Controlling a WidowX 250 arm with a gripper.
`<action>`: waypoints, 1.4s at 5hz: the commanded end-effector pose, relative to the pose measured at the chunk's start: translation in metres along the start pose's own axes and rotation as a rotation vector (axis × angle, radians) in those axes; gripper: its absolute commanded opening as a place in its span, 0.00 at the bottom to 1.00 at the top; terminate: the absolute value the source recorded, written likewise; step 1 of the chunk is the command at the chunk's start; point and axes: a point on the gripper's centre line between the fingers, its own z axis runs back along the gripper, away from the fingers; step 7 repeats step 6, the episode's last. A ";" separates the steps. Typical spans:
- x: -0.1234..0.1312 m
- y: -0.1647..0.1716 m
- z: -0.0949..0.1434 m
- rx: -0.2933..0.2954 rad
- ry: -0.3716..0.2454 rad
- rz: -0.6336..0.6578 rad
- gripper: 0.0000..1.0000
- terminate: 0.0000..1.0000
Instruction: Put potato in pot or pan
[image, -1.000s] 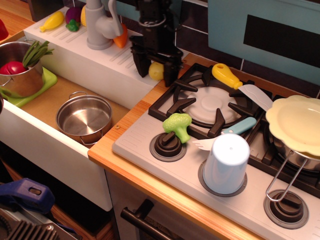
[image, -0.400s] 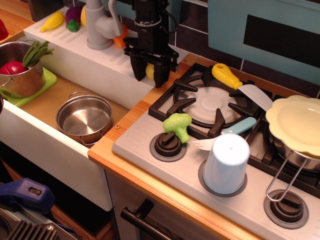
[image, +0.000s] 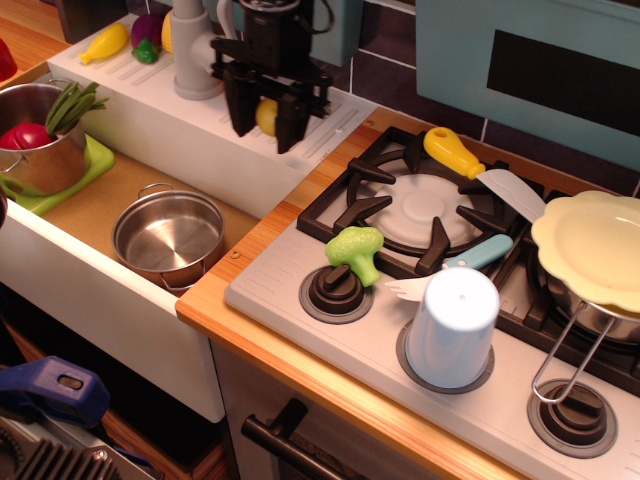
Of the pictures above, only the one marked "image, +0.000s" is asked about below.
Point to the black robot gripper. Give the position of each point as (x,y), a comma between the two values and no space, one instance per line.
(272,60)

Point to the yellow toy potato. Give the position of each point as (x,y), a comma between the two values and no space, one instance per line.
(266,115)

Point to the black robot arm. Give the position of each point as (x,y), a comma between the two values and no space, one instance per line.
(271,61)

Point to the small steel pot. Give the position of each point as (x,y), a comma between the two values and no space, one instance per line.
(170,237)

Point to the tall steel pot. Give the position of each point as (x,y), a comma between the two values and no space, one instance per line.
(33,161)

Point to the grey toy faucet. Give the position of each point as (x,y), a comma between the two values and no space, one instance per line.
(192,36)

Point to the yellow toy corn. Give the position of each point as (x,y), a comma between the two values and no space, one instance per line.
(166,35)

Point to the purple toy eggplant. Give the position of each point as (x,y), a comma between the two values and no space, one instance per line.
(148,27)

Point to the yellow toy squash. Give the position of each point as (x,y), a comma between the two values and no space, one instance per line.
(108,43)

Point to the light green toy broccoli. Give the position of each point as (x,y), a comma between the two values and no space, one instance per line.
(357,246)

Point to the green cutting board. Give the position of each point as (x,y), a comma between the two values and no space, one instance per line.
(101,159)

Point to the black stove grate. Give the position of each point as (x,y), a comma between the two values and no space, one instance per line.
(428,214)

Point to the green toy beans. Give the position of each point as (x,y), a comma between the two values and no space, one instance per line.
(70,106)

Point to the left black stove knob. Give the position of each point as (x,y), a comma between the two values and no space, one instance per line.
(335,290)

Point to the black stove knob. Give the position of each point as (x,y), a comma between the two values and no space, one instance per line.
(335,290)
(580,419)

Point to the red toy tomato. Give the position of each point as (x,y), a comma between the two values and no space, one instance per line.
(26,136)

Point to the red object at edge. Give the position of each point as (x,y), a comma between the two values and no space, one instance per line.
(8,65)

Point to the teal microwave cabinet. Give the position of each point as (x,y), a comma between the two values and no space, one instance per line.
(565,71)

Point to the light blue plastic cup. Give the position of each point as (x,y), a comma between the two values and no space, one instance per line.
(449,341)

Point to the pale yellow plate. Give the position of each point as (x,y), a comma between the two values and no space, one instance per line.
(590,242)

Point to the blue clamp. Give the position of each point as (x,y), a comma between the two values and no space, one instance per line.
(55,388)

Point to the black ribbed metal base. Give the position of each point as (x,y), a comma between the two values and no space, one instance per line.
(51,450)

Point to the right black stove knob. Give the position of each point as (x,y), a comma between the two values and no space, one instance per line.
(580,419)

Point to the yellow handled toy knife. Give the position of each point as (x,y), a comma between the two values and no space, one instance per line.
(446,147)

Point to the blue handled white fork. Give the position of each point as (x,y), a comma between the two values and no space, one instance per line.
(475,258)

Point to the black oven door handle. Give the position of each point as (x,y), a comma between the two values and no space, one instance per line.
(275,439)

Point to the steel saucepan with wire handle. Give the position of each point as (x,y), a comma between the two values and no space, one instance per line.
(585,320)

